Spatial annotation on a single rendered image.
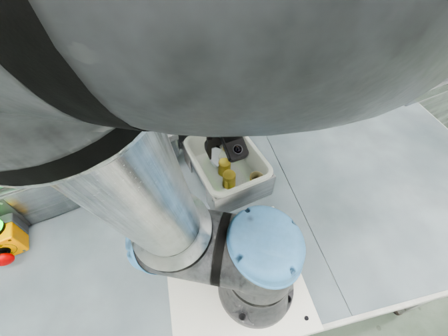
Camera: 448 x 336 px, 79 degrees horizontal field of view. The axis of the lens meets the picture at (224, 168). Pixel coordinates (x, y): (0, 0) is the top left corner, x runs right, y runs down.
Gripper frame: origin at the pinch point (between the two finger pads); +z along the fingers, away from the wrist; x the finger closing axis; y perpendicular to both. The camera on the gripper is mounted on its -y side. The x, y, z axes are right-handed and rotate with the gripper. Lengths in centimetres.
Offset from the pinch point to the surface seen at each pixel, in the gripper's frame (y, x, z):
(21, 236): 1, 51, 1
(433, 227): -36, -40, 6
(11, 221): 3, 51, -2
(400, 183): -23.2, -43.8, 5.7
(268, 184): -11.1, -7.2, -0.1
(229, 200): -11.3, 3.8, -0.1
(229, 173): -4.3, 0.6, -0.8
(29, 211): 5.8, 48.2, -0.1
